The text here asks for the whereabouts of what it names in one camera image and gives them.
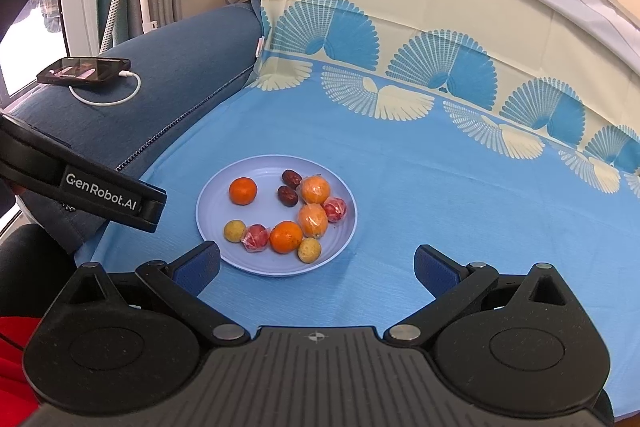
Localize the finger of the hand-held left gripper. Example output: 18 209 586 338
135 188 168 234

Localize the plastic-wrapped orange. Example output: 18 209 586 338
298 203 329 239
299 175 332 204

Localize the small yellow-green fruit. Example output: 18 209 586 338
223 219 246 243
297 239 322 264

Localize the person's red garment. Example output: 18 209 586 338
0 314 51 427

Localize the black seat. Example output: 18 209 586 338
0 223 76 318

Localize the black smartphone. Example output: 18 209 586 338
36 57 133 86

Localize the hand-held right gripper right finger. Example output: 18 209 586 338
382 244 583 348

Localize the small tangerine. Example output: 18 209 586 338
269 220 304 254
229 177 258 206

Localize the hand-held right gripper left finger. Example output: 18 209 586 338
50 241 251 348

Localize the blue fan-print bed sheet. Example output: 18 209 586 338
75 0 640 420

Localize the blue denim bolster pillow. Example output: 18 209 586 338
9 3 263 255

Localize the light blue round plate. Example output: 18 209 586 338
195 155 358 277

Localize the plastic-wrapped red fruit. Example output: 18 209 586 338
241 224 271 254
322 197 348 224

